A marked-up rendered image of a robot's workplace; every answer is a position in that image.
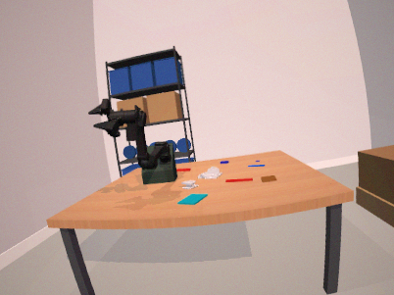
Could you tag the teal rectangular plate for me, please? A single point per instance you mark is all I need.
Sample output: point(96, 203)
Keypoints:
point(192, 199)

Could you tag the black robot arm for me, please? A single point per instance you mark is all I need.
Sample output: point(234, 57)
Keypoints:
point(136, 120)

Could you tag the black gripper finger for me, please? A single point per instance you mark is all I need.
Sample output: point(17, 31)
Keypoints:
point(102, 125)
point(96, 111)

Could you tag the brown square plate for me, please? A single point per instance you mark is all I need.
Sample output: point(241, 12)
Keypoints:
point(269, 178)

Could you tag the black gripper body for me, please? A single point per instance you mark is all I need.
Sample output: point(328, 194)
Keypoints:
point(105, 108)

